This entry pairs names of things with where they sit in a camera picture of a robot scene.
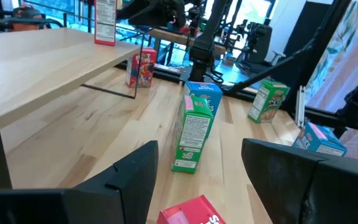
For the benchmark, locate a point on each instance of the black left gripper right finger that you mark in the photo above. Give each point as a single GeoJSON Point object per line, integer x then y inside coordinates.
{"type": "Point", "coordinates": [306, 189]}

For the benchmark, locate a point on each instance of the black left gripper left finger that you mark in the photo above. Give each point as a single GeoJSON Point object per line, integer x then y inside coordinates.
{"type": "Point", "coordinates": [110, 199]}

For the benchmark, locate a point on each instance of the silver aluminium extrusion bar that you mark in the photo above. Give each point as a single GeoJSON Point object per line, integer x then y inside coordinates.
{"type": "Point", "coordinates": [300, 105]}

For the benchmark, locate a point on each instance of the red Froot Loops cereal box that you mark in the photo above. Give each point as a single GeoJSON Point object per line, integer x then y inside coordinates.
{"type": "Point", "coordinates": [105, 21]}
{"type": "Point", "coordinates": [191, 213]}
{"type": "Point", "coordinates": [141, 67]}

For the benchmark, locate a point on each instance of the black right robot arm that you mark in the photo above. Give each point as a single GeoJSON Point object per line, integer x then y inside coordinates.
{"type": "Point", "coordinates": [204, 43]}

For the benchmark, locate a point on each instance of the blue Rice Krispies cereal box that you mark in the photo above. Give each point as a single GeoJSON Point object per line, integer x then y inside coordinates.
{"type": "Point", "coordinates": [319, 140]}
{"type": "Point", "coordinates": [205, 91]}

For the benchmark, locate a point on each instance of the green Apple Jacks cereal box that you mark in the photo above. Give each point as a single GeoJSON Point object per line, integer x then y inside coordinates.
{"type": "Point", "coordinates": [193, 133]}
{"type": "Point", "coordinates": [267, 101]}

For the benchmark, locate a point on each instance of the wooden background workbench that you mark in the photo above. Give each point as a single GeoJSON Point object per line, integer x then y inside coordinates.
{"type": "Point", "coordinates": [179, 38]}

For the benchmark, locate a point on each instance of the wooden shelf with black legs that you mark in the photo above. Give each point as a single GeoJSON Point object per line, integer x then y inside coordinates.
{"type": "Point", "coordinates": [42, 62]}

